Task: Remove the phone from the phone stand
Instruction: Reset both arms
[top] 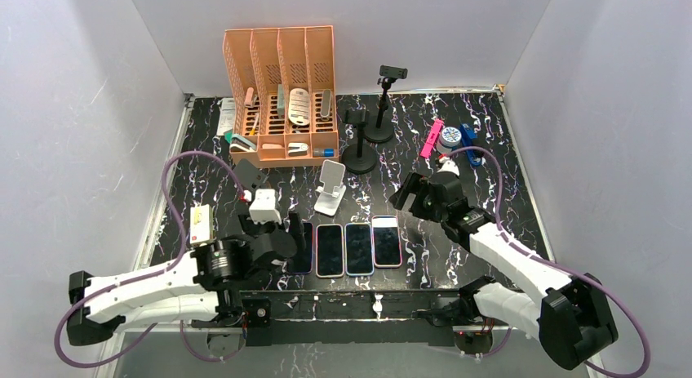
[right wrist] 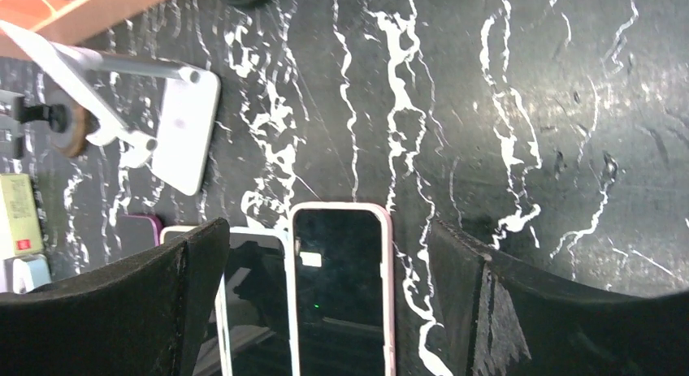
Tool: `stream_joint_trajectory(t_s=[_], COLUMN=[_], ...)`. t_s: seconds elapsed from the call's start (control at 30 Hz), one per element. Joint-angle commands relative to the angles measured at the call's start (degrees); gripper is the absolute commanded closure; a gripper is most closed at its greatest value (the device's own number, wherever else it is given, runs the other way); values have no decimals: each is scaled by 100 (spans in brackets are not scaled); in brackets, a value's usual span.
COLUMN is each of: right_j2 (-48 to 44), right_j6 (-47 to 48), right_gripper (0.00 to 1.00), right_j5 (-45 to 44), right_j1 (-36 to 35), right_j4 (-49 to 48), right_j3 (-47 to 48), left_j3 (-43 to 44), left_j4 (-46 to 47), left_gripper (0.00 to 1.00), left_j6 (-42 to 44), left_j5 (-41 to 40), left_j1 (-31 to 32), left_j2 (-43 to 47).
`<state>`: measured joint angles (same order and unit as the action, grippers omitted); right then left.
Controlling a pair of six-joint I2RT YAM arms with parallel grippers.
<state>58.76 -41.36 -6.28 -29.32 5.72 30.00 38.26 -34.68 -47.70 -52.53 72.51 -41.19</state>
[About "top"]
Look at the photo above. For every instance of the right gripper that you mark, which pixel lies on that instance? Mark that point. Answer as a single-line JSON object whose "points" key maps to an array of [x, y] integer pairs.
{"points": [[414, 184]]}

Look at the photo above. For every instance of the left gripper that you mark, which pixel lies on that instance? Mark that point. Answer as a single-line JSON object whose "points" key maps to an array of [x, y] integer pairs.
{"points": [[255, 229]]}

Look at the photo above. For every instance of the magenta-edged black smartphone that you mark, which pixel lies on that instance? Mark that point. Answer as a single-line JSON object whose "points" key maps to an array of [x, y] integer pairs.
{"points": [[302, 261]]}

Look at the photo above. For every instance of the pink-cased tall smartphone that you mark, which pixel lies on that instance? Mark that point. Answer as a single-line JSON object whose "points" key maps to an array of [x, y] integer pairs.
{"points": [[330, 251]]}

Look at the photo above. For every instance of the black round-base phone stand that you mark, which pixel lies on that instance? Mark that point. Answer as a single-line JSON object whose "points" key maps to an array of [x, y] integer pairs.
{"points": [[358, 158]]}

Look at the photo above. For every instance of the blue-edged smartphone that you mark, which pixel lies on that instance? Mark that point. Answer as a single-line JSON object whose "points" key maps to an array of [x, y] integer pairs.
{"points": [[358, 250]]}

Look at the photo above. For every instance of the black tall phone stand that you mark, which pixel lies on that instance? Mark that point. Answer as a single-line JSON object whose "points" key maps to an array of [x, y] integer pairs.
{"points": [[382, 130]]}

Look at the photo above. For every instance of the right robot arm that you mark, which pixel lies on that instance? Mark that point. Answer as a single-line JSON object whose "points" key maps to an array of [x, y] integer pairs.
{"points": [[567, 315]]}

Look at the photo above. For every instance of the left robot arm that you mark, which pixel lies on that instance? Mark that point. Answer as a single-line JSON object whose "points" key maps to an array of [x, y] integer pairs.
{"points": [[205, 285]]}

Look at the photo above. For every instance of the white folding phone stand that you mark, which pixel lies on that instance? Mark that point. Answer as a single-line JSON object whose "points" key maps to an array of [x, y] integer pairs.
{"points": [[331, 190]]}

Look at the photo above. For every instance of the small white blue bottle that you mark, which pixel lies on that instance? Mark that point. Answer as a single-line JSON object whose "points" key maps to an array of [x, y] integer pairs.
{"points": [[448, 140]]}

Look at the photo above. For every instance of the pink highlighter marker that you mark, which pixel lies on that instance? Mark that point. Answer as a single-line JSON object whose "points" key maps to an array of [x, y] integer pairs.
{"points": [[431, 139]]}

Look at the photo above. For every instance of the grey bottle blue cap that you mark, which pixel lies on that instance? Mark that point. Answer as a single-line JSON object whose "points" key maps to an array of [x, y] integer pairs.
{"points": [[323, 152]]}

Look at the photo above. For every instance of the white stapler in organizer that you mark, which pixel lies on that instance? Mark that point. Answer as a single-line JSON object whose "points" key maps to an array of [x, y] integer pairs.
{"points": [[297, 149]]}

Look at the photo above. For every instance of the blue stapler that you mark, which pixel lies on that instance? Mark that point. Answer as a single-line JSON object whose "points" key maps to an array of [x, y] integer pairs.
{"points": [[469, 139]]}

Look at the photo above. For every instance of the small yellow white box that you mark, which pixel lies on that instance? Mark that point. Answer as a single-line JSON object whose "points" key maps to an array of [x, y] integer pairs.
{"points": [[201, 230]]}

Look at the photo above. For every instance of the teal small box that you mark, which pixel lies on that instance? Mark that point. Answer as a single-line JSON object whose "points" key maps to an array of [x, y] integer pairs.
{"points": [[239, 143]]}

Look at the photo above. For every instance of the white oval label tag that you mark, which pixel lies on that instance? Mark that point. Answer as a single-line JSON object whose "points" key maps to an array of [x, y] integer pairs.
{"points": [[298, 112]]}

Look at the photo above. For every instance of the beige long stapler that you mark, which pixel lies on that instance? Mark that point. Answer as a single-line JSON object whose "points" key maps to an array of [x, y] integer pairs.
{"points": [[325, 107]]}

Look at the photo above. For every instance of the white paper packet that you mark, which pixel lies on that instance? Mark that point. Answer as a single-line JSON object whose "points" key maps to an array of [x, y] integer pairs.
{"points": [[227, 116]]}

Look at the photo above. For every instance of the green white small box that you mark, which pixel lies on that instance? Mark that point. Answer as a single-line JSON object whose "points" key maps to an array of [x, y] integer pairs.
{"points": [[281, 103]]}

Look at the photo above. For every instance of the pink eraser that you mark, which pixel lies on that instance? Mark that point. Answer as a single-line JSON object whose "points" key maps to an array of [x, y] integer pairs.
{"points": [[249, 98]]}

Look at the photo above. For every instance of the orange plastic file organizer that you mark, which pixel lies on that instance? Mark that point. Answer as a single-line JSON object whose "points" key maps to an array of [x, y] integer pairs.
{"points": [[283, 85]]}

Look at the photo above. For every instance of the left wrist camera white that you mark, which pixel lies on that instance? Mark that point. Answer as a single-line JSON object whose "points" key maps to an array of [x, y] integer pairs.
{"points": [[263, 208]]}

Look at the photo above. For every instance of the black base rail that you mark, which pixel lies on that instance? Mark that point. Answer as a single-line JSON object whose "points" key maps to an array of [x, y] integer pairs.
{"points": [[440, 318]]}

